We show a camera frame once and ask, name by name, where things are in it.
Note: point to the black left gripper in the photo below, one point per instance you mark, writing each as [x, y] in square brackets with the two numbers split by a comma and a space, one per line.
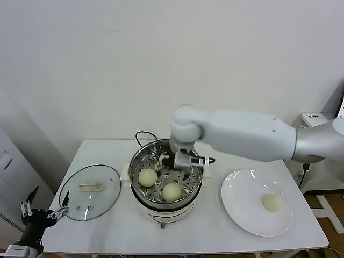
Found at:
[37, 220]

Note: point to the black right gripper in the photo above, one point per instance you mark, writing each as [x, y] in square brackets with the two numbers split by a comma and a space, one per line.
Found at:
[180, 171]

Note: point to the white steamed baozi bun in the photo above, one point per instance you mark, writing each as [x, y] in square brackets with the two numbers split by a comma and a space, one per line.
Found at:
[147, 177]
[161, 156]
[172, 192]
[272, 202]

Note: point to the round glass pot lid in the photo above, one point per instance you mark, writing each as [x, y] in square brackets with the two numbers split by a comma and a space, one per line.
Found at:
[107, 193]

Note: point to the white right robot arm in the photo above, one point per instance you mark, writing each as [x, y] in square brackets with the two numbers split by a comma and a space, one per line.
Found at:
[242, 134]

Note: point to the perforated stainless steel steamer basket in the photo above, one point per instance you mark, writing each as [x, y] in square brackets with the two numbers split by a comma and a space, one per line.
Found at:
[139, 161]

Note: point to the white cabinet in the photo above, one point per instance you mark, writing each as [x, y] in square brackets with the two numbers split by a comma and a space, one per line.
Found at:
[13, 172]

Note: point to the white electric cooker base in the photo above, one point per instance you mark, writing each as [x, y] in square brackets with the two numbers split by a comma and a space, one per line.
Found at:
[172, 217]

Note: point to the large white round plate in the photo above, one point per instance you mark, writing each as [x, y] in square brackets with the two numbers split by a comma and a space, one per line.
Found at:
[242, 199]

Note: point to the white side desk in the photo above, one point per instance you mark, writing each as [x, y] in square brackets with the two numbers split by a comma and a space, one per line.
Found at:
[311, 122]

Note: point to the black laptop computer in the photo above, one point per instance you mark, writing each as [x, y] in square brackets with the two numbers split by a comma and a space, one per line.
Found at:
[341, 107]

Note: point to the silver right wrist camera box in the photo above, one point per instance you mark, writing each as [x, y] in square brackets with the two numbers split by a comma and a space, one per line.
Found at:
[188, 160]

